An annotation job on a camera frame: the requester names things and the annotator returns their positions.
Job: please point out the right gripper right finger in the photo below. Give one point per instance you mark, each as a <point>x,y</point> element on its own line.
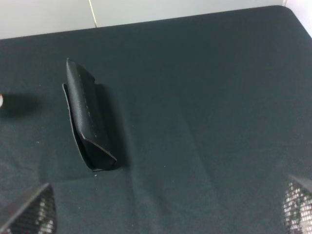
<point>297,206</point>

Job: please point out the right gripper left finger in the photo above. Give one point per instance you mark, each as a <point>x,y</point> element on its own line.
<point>32,213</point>

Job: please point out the black leather glasses case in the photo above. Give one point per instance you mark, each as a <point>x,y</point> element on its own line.
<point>86,119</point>

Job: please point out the white milk bottle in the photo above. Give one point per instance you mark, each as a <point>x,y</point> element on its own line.
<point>1,100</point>

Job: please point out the black tablecloth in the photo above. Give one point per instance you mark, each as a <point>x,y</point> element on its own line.
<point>207,116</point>

